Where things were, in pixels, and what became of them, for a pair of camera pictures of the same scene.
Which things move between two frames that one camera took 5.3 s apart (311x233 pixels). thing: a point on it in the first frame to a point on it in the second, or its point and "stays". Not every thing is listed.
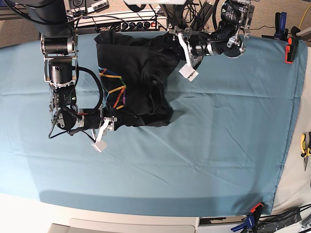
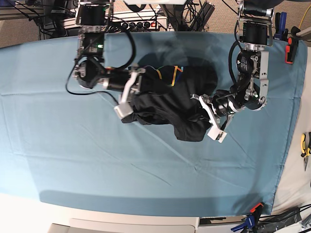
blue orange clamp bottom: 251,219 stays
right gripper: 195,45 to 223,103
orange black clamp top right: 290,50 stays
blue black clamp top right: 281,33 stays
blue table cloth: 225,151 stays
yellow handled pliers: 306,153 stays
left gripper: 92,119 to 115,79
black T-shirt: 133,74 to 164,97
